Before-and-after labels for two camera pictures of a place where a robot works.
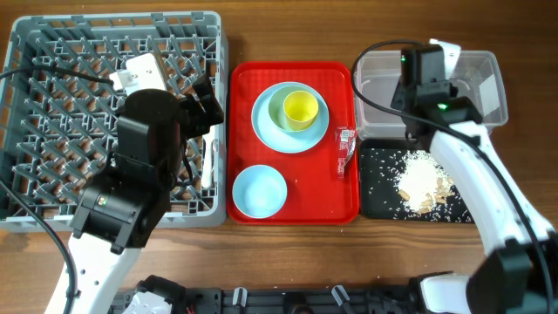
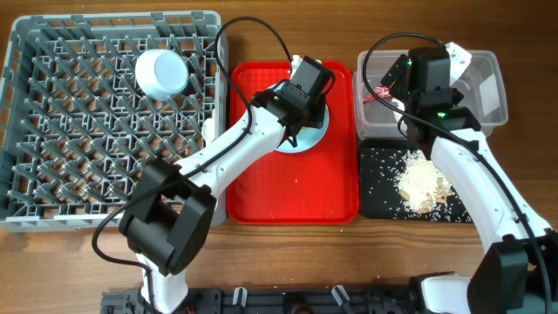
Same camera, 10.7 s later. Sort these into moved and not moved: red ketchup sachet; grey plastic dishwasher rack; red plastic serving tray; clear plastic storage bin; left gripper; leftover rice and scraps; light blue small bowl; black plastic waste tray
Moved: red ketchup sachet; light blue small bowl; left gripper
Not moved: black plastic waste tray; red plastic serving tray; grey plastic dishwasher rack; clear plastic storage bin; leftover rice and scraps
